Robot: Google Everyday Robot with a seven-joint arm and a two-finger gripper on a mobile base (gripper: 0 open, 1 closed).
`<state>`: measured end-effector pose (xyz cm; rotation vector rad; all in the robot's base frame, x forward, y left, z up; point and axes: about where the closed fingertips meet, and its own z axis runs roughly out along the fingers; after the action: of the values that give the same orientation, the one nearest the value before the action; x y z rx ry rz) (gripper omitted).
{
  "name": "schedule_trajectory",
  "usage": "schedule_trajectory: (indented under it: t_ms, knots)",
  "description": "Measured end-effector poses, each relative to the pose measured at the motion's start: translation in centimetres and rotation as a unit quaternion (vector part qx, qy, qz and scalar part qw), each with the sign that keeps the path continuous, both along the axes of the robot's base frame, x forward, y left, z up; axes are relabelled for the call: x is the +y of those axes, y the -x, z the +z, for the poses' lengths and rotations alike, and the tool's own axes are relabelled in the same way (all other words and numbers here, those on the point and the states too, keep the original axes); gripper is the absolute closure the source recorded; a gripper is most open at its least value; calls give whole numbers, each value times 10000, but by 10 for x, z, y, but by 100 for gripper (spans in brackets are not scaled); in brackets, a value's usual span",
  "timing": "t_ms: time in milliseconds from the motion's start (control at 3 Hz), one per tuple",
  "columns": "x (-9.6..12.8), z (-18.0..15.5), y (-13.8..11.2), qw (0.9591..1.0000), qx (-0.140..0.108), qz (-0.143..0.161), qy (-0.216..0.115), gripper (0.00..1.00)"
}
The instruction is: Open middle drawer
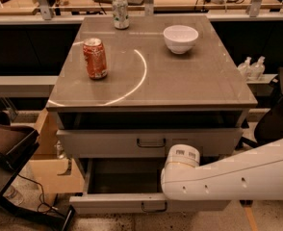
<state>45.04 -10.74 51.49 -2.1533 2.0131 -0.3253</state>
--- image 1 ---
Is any grey drawer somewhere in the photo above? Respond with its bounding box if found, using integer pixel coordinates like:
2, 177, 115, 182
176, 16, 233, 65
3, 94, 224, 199
69, 158, 229, 215
57, 128, 243, 158

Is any white ceramic bowl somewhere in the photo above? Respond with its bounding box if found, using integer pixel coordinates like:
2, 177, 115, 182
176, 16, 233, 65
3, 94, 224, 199
163, 25, 199, 54

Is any black office chair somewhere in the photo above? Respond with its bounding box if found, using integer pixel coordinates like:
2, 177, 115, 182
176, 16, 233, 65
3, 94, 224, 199
236, 67, 283, 149

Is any left clear sanitizer bottle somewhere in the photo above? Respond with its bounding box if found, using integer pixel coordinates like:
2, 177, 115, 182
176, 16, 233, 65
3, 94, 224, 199
238, 57, 251, 80

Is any black tray stand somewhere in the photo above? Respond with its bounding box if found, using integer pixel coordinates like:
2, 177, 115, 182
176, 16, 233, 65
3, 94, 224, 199
0, 110, 75, 231

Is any metal railing frame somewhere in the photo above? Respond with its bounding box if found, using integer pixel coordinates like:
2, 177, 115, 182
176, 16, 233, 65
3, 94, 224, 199
0, 0, 283, 25

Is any black cable on floor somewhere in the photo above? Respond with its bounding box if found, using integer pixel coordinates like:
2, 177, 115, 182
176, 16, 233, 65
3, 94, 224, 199
17, 172, 67, 218

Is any clear sanitizer bottle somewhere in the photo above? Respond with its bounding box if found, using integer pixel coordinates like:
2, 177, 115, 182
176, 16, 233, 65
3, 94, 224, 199
248, 56, 265, 81
238, 57, 251, 80

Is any cardboard box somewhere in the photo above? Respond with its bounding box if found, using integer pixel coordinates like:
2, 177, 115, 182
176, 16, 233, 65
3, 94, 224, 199
30, 109, 85, 205

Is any right clear sanitizer bottle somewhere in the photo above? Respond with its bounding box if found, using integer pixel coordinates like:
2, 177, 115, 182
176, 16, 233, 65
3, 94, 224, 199
248, 56, 265, 81

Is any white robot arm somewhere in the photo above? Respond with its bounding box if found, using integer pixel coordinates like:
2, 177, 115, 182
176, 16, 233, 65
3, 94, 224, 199
161, 139, 283, 200

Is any grey top drawer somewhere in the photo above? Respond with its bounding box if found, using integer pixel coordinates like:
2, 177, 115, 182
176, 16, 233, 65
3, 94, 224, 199
57, 128, 243, 158

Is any orange soda can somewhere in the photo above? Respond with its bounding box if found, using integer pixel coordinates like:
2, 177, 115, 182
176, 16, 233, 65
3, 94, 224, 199
83, 38, 107, 80

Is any green white soda can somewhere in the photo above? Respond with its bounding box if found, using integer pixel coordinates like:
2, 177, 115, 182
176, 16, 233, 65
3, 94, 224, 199
112, 0, 129, 30

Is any grey drawer cabinet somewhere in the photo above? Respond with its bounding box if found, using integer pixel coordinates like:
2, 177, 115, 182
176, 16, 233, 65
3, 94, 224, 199
45, 14, 258, 166

